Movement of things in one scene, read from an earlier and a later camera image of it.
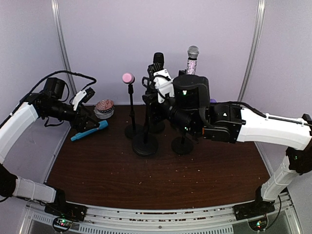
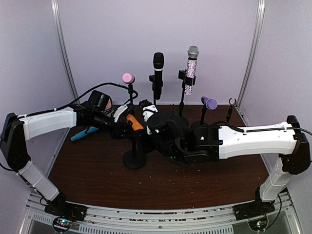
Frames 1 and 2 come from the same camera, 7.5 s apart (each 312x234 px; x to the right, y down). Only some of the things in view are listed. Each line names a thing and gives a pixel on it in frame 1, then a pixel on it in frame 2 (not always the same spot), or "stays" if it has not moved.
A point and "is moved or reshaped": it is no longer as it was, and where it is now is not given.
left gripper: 79,126 to 117,132
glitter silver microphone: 193,52 stays
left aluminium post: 56,10 stays
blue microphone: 103,125 stays
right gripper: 154,95 to 142,146
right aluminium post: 261,12 stays
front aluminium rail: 119,220 stays
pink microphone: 128,78 stays
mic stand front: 146,145 is moved or reshaped
